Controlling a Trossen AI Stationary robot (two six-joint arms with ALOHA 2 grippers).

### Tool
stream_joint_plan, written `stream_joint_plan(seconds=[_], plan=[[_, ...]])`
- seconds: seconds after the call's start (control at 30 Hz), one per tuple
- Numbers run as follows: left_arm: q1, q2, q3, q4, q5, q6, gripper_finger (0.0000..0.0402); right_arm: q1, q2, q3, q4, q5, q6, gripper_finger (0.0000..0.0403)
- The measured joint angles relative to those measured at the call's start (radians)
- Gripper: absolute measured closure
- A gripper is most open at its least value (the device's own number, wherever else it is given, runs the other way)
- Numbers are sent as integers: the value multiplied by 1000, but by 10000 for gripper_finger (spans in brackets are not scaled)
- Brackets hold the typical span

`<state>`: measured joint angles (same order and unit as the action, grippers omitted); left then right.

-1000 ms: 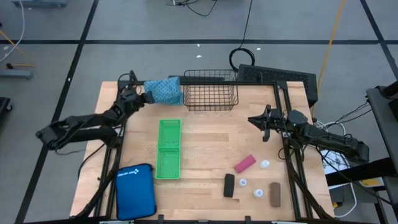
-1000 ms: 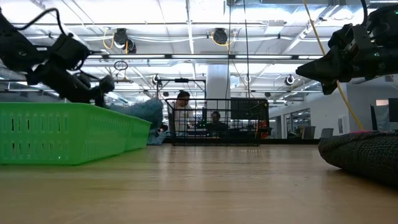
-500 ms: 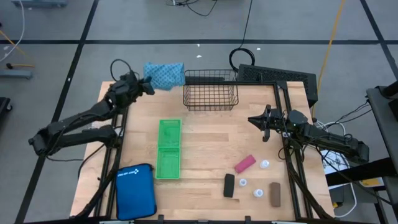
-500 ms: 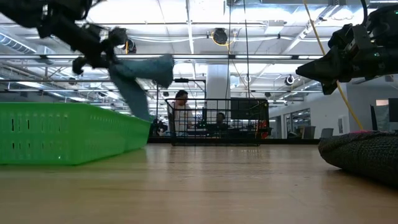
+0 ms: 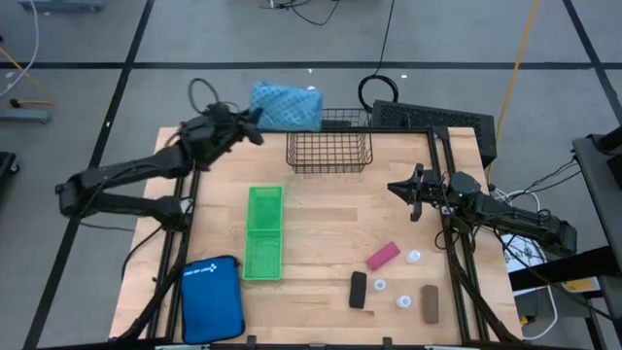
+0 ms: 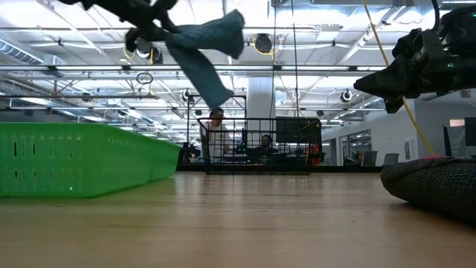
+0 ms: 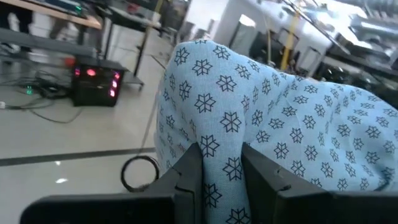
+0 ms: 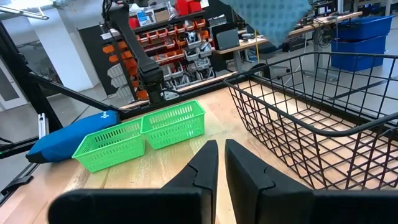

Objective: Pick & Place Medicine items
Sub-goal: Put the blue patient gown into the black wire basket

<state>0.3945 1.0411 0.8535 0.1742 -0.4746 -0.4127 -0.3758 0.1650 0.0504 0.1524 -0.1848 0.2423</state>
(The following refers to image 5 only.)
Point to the black beam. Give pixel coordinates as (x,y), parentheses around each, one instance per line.
(559,269)

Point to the black table clamp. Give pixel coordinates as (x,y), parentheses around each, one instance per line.
(388,342)
(252,341)

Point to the black perforated computer case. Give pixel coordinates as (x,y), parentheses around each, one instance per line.
(427,116)

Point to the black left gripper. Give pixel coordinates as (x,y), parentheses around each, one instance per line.
(223,126)

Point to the blue patterned soft pack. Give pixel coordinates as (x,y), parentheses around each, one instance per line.
(286,107)

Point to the grey floor base plate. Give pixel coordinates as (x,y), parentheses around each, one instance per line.
(24,115)

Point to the yellow label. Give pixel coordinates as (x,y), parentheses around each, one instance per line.
(580,285)

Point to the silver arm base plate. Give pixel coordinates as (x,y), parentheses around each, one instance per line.
(447,210)

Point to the black metal table frame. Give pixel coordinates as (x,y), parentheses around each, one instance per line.
(398,130)

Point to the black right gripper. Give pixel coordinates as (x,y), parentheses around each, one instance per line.
(437,192)

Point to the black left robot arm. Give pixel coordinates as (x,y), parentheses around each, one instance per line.
(121,175)

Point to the white paper sheet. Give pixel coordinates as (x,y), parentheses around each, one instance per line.
(520,257)

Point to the blue first aid pouch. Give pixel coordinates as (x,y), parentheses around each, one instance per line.
(211,301)

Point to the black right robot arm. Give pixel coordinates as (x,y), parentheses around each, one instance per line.
(515,216)

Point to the grey box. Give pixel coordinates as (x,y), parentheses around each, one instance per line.
(534,306)

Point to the black side table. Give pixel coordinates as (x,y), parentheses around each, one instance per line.
(602,194)

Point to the black floor object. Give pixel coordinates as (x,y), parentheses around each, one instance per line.
(6,167)

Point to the black eraser block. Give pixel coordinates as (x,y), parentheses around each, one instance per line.
(357,290)

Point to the green plastic basket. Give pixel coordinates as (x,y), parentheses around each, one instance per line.
(262,255)
(265,209)

